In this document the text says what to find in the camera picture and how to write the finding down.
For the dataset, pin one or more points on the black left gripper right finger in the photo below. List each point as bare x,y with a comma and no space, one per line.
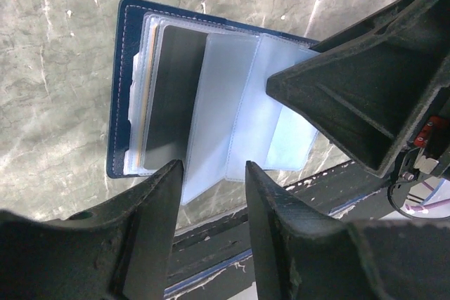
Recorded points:
316,244

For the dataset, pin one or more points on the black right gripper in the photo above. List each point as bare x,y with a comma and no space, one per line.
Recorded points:
378,86

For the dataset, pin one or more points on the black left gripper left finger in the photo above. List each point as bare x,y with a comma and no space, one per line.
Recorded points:
118,249

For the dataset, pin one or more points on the blue leather card holder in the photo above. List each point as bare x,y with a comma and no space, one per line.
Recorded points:
234,121

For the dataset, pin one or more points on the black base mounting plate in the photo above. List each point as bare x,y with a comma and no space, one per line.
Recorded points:
281,222

